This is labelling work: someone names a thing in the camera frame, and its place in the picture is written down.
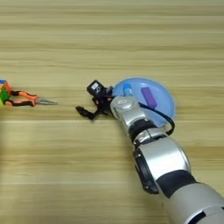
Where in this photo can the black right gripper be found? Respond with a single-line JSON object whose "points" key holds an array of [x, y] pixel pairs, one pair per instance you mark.
{"points": [[103, 103]]}

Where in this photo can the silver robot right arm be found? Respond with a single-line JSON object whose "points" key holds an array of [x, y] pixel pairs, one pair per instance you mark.
{"points": [[163, 157]]}

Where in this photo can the purple rectangular block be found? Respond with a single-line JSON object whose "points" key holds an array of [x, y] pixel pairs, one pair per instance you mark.
{"points": [[148, 97]]}

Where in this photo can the blue glue stick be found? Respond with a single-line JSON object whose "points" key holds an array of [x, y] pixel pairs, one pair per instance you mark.
{"points": [[127, 89]]}

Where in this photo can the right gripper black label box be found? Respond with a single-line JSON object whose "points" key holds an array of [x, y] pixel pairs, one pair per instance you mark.
{"points": [[95, 87]]}

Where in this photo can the round blue plate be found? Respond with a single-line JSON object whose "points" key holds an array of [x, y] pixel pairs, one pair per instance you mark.
{"points": [[164, 96]]}

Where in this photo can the orange black needle-nose pliers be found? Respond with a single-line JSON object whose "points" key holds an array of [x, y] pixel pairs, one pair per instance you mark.
{"points": [[26, 98]]}

